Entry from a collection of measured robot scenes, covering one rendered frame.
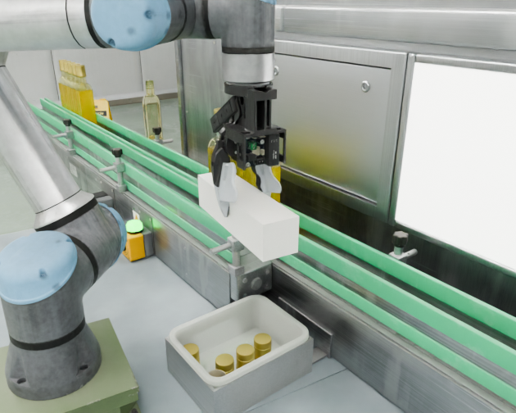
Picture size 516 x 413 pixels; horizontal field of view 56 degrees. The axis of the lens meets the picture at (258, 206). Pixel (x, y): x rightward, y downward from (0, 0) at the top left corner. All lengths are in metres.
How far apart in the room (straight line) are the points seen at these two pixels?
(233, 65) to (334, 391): 0.60
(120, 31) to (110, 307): 0.76
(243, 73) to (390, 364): 0.54
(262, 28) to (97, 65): 6.50
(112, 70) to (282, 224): 6.60
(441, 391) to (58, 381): 0.60
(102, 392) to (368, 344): 0.46
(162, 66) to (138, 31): 6.96
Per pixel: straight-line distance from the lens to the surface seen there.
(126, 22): 0.57
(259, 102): 0.70
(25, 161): 0.88
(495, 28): 0.87
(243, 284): 1.03
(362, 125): 1.03
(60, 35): 0.64
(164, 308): 1.16
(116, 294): 1.24
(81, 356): 0.88
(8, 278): 0.79
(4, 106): 0.89
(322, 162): 1.13
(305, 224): 1.08
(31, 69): 6.91
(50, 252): 0.80
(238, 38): 0.68
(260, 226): 0.69
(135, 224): 1.34
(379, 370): 0.93
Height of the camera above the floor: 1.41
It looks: 23 degrees down
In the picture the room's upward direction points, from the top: straight up
